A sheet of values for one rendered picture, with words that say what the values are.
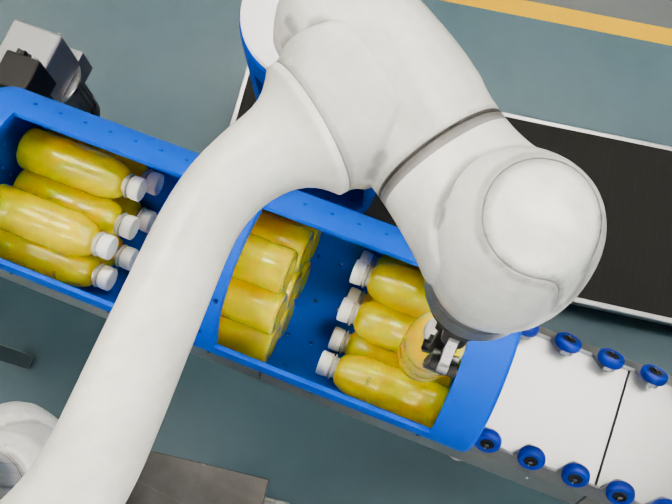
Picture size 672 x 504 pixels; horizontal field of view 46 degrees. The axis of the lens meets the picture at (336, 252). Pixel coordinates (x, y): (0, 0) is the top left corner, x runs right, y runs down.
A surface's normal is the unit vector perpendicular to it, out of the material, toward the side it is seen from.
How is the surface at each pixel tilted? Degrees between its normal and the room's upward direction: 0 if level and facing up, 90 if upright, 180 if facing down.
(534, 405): 0
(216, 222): 33
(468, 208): 60
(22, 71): 0
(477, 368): 15
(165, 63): 0
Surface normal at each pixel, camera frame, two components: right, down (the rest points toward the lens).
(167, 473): 0.02, -0.33
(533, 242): -0.07, -0.03
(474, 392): -0.18, 0.20
